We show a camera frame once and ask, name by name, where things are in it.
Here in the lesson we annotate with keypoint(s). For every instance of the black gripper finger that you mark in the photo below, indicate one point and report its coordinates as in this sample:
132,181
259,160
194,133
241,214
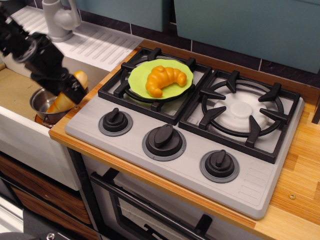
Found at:
52,87
74,90

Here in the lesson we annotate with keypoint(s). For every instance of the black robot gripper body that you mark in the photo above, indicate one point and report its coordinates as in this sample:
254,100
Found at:
45,61

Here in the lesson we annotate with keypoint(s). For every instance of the toy baguette bread loaf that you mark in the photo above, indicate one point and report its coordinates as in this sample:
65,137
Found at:
63,103

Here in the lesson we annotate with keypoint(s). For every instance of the orange toy croissant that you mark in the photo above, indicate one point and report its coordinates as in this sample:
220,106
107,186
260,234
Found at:
161,77

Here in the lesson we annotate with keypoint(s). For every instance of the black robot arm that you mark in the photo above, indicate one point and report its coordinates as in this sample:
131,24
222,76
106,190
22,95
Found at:
13,38

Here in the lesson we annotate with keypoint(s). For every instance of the small stainless steel pot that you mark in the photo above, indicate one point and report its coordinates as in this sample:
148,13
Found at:
40,101

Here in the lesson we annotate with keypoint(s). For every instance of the white toy sink unit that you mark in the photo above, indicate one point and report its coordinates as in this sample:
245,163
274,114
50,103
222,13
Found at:
93,49

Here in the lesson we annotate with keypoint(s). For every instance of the light green plastic plate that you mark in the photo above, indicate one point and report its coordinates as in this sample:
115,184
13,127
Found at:
138,78

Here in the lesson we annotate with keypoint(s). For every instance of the grey toy faucet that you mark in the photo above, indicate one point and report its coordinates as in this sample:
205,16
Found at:
60,22

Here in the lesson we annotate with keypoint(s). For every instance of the left black stove knob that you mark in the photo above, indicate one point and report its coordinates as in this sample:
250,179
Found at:
115,123

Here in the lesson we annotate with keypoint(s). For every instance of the black stove knob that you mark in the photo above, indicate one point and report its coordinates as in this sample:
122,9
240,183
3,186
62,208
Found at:
164,143
219,166
115,123

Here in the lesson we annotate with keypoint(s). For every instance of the black left burner grate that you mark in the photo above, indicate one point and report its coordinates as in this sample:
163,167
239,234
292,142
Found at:
118,90

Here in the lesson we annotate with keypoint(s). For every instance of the black burner grate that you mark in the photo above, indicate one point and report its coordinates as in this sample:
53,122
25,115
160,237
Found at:
243,114
118,90

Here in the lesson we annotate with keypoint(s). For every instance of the middle black stove knob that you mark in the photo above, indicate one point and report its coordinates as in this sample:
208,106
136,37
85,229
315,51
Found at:
164,143

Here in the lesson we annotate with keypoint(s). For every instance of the wooden drawer front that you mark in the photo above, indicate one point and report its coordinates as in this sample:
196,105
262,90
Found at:
43,196

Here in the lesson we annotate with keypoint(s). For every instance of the right black stove knob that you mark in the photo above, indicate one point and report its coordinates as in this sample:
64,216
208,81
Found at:
219,166

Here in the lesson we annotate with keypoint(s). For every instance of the black right burner grate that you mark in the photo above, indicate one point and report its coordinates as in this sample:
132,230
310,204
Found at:
243,114

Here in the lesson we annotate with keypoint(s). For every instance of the grey toy stove top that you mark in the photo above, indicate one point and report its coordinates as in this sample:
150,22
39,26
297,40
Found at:
250,193

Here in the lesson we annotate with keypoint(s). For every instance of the black oven door handle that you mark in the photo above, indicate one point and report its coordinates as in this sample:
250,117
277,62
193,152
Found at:
193,234

